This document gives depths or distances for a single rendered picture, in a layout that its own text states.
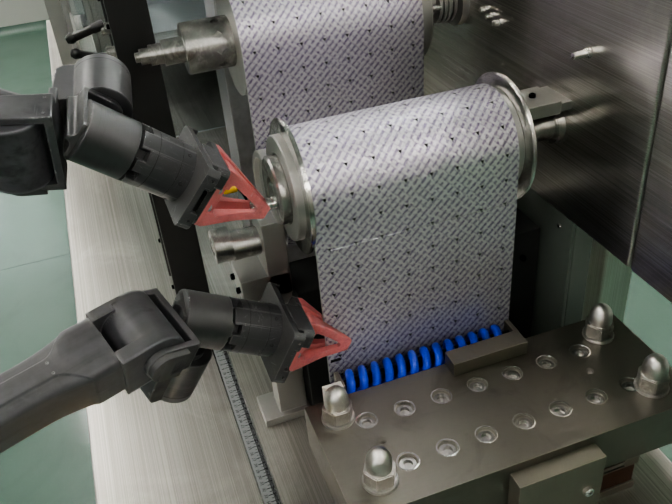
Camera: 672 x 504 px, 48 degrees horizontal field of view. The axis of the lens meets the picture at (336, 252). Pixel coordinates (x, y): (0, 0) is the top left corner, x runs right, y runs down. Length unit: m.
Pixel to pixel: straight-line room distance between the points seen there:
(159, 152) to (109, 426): 0.49
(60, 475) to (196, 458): 1.34
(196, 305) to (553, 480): 0.40
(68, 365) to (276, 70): 0.44
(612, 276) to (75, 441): 1.67
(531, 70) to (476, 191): 0.20
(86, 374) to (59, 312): 2.23
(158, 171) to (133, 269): 0.67
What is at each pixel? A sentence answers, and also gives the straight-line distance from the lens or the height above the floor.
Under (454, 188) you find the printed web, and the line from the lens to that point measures 0.80.
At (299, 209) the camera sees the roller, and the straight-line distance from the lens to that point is 0.75.
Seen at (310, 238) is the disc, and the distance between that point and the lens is 0.76.
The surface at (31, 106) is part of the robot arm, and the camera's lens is 0.69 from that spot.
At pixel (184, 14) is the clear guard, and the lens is 1.73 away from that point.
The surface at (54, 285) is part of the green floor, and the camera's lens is 3.07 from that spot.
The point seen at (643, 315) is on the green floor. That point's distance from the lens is 2.68.
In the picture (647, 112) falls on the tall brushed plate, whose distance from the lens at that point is 0.79.
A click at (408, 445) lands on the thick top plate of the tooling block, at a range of 0.80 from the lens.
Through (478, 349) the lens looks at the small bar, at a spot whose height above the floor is 1.05.
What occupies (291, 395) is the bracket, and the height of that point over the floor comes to 0.94.
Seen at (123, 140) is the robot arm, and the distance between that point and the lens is 0.69.
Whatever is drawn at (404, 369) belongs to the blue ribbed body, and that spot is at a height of 1.04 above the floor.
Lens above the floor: 1.64
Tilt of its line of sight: 34 degrees down
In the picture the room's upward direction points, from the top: 5 degrees counter-clockwise
